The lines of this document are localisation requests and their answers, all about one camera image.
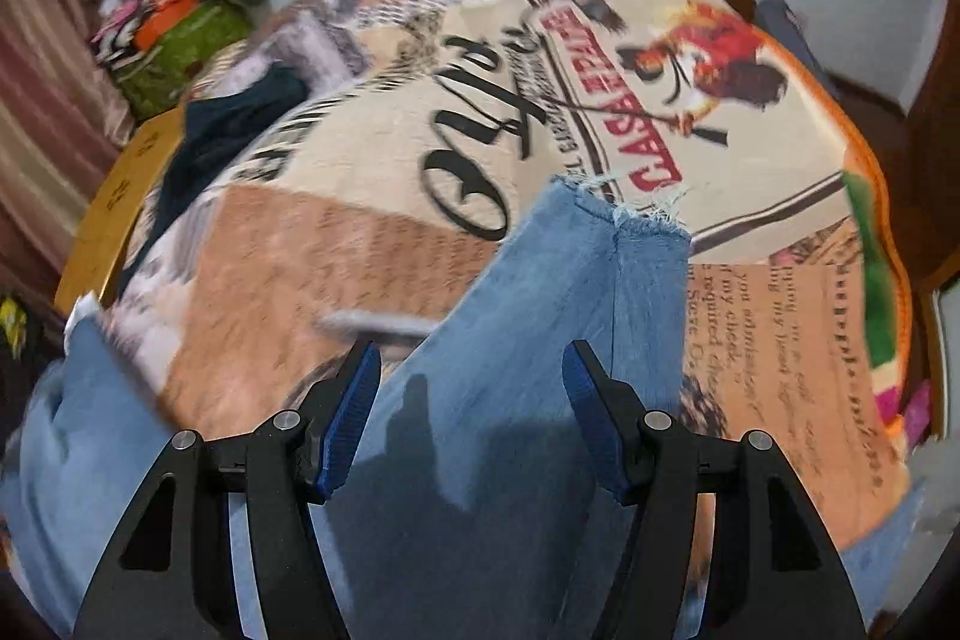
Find blue denim jeans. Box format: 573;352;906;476
2;179;916;638

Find bamboo lap desk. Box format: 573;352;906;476
53;107;184;315

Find black folded garment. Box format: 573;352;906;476
117;64;309;296

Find striped red beige curtain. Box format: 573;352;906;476
2;0;132;302

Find green fabric storage bag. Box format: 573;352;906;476
110;0;252;124

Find orange red box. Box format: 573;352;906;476
133;0;202;52

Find dark blue cloth at bedside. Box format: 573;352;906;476
726;0;841;99

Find printed patchwork bed blanket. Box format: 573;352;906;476
109;0;910;544

